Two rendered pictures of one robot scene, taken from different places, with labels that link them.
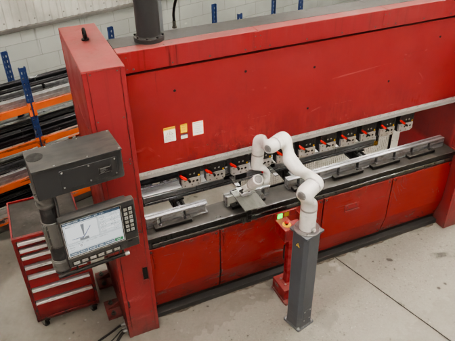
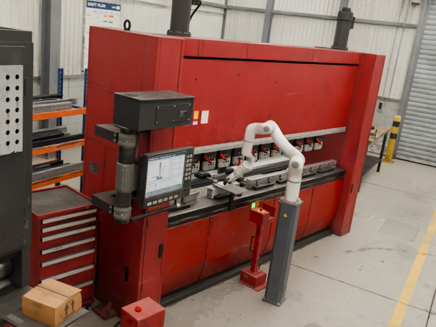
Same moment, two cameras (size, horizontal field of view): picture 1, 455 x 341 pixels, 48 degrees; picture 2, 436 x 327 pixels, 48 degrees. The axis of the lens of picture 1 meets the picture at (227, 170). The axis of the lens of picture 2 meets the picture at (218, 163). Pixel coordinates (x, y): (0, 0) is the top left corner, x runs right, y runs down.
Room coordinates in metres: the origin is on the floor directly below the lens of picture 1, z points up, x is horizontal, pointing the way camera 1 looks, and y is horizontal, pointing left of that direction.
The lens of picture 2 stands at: (-0.58, 1.78, 2.43)
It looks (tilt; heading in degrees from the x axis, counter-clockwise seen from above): 16 degrees down; 335
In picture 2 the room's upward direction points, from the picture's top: 7 degrees clockwise
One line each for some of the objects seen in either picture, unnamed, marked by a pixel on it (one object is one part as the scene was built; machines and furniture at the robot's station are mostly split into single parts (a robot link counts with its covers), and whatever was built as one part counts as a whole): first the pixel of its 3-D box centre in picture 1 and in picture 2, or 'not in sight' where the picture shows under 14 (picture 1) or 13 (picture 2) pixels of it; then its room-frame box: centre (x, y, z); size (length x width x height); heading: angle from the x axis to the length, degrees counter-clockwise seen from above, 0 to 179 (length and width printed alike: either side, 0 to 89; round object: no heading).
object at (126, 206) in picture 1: (99, 228); (163, 174); (2.39, 0.78, 1.42); 0.45 x 0.12 x 0.36; 118
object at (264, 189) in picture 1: (246, 194); (223, 189); (3.38, -0.15, 0.92); 0.39 x 0.06 x 0.10; 113
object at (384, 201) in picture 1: (307, 225); (258, 226); (3.57, -0.72, 0.42); 3.00 x 0.21 x 0.83; 113
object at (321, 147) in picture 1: (325, 140); (274, 148); (3.66, -0.82, 1.26); 0.15 x 0.09 x 0.17; 113
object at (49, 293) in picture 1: (55, 260); (52, 257); (3.09, 1.41, 0.50); 0.50 x 0.50 x 1.00; 23
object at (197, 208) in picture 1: (176, 214); (176, 201); (3.14, 0.40, 0.92); 0.50 x 0.06 x 0.10; 113
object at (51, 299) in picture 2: not in sight; (47, 305); (1.58, 1.58, 1.04); 0.30 x 0.26 x 0.12; 127
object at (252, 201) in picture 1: (248, 199); (231, 188); (3.22, -0.16, 1.00); 0.26 x 0.18 x 0.01; 23
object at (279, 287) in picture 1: (288, 287); (255, 278); (3.16, -0.52, 0.06); 0.25 x 0.20 x 0.12; 25
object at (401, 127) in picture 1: (403, 120); (316, 141); (3.97, -1.55, 1.26); 0.15 x 0.09 x 0.17; 113
